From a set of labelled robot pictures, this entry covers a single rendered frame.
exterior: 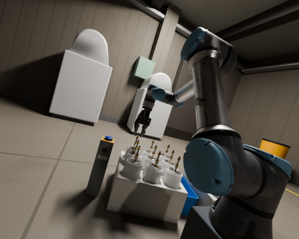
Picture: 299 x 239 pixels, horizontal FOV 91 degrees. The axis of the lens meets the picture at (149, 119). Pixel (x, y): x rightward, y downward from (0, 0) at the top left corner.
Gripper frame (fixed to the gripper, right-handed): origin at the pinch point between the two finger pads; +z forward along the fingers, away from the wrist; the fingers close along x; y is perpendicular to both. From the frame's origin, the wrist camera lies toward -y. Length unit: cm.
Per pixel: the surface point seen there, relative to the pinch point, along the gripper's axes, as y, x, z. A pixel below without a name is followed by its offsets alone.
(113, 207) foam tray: 30.9, -9.9, 32.6
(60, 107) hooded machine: -140, -81, 18
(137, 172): 28.5, -2.6, 13.8
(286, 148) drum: -59, 275, -24
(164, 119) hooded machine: -154, 86, -8
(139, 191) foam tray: 32.7, 0.1, 21.5
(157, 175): 30.8, 7.7, 12.6
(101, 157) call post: 20.2, -21.4, 12.6
